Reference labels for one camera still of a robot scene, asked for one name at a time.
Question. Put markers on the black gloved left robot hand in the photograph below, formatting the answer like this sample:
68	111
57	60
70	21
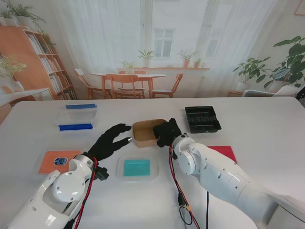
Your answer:
107	145

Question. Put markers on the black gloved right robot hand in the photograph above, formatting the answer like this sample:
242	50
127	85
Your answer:
168	132

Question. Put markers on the brown kraft paper container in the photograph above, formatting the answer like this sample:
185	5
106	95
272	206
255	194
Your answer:
145	143

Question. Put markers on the clear lid with teal label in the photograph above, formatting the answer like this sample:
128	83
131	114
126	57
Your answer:
137	167

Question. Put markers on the clear lid with red label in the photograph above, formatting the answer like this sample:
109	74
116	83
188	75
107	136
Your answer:
224	151

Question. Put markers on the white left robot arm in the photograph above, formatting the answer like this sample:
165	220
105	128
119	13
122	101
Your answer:
62	188

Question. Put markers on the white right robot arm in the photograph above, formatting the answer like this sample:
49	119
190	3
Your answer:
214	167

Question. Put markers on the clear container with blue clips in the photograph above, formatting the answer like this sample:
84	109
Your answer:
76	127

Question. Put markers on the black plastic tray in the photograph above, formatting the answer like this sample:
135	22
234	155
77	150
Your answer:
202	119

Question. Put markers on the clear lid with orange label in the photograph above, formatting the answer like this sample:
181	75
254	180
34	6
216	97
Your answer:
50	162

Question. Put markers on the printed room backdrop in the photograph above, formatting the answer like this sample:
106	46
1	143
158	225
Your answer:
166	23

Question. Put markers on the black stand clamp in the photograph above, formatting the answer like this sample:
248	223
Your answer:
301	94

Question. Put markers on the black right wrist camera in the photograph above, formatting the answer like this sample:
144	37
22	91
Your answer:
174	156

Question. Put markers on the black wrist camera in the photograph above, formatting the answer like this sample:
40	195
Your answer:
174	156
102	174

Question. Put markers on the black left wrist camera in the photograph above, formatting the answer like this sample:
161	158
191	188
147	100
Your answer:
102	174

